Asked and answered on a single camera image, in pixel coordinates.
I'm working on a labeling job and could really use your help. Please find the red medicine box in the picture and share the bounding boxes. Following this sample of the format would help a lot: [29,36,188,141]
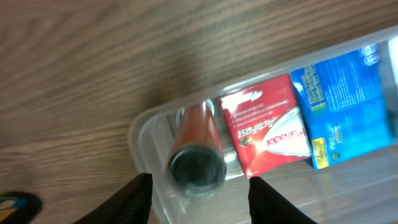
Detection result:
[220,74,312,178]

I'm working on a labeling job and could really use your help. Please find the white medicine box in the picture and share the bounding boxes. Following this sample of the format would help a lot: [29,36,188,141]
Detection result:
[388,36,398,85]

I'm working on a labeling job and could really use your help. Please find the clear plastic container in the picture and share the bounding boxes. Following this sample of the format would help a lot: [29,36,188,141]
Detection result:
[127,27,397,223]

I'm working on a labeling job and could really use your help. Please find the blue medicine box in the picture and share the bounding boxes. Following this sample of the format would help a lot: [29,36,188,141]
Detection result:
[290,44,393,169]

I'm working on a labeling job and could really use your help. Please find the dark syrup bottle white cap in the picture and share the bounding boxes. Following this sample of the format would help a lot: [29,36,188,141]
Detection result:
[1,192,42,224]

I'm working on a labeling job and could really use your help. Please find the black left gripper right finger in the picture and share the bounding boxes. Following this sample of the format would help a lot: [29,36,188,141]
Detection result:
[248,177,317,224]

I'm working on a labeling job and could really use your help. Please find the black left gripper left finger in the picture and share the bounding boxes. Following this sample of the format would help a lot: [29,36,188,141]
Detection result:
[75,173,153,224]

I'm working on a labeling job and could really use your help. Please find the orange vitamin tube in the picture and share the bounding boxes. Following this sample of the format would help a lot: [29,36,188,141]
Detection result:
[167,99,227,197]

